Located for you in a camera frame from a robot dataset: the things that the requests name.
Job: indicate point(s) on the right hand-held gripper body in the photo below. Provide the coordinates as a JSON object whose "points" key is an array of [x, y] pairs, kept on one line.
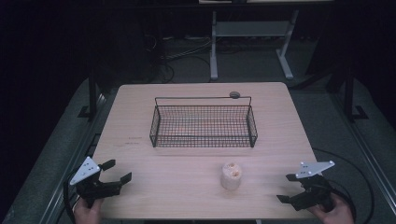
{"points": [[314, 189]]}

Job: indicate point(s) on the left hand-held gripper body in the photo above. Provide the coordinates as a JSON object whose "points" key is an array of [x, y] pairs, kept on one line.
{"points": [[93, 186]]}

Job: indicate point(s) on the person's left hand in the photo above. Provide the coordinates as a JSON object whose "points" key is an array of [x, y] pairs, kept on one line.
{"points": [[88, 214]]}

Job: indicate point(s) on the person's right hand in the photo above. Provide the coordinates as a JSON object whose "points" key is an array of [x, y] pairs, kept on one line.
{"points": [[337, 213]]}

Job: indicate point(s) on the small grey round disc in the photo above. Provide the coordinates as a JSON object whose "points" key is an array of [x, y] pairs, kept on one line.
{"points": [[234, 95]]}

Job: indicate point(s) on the grey metal stand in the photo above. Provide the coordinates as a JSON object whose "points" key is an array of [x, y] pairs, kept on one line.
{"points": [[249, 28]]}

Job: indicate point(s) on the aluminium frame rail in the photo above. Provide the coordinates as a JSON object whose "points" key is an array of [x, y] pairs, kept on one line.
{"points": [[71, 161], [364, 146]]}

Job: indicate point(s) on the black metal post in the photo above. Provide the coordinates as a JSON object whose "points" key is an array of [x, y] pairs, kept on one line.
{"points": [[92, 90], [350, 93]]}

